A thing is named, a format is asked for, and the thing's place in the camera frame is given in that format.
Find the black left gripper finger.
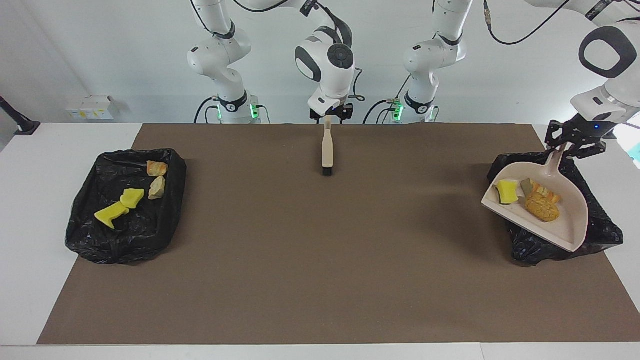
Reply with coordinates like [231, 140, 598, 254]
[569, 138, 608, 160]
[544, 119, 569, 151]

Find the beige hand brush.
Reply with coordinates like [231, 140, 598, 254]
[320, 116, 335, 177]

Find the pale tan bread chunk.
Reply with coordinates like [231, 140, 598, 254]
[520, 178, 561, 204]

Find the small yellow sponge wedge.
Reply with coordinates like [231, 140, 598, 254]
[495, 179, 520, 205]

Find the brown oval bread roll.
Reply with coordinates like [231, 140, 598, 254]
[524, 192, 561, 223]

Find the beige plastic dustpan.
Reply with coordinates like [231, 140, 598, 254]
[481, 144, 590, 253]

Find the yellow sponge chunk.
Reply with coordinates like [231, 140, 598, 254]
[120, 188, 146, 210]

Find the notched yellow sponge piece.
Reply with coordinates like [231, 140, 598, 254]
[94, 201, 130, 230]

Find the black bag lined bin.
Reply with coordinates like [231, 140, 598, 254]
[487, 150, 625, 267]
[65, 148, 188, 266]

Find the brown table mat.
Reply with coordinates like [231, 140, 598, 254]
[37, 123, 640, 346]

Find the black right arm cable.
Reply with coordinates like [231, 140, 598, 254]
[190, 0, 366, 102]

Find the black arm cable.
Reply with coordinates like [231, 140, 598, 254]
[190, 0, 366, 102]
[482, 0, 640, 46]

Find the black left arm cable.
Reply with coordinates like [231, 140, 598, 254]
[482, 0, 640, 46]

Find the black camera stand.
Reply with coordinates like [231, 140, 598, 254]
[0, 96, 41, 136]

